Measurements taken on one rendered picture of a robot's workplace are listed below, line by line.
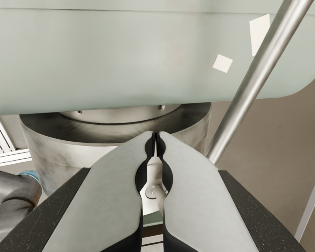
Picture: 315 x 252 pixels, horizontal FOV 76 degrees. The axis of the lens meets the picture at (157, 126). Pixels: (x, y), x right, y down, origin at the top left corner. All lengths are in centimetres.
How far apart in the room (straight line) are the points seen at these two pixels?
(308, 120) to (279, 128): 32
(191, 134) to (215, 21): 14
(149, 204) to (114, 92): 17
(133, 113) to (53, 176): 13
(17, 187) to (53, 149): 36
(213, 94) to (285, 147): 227
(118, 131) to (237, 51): 15
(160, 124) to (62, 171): 14
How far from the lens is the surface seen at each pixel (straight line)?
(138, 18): 17
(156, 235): 85
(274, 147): 238
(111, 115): 26
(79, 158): 25
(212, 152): 16
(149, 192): 28
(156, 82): 19
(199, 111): 31
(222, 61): 20
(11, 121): 148
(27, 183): 63
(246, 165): 232
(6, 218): 56
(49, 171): 30
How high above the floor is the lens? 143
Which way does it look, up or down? 60 degrees down
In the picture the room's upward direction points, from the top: 157 degrees clockwise
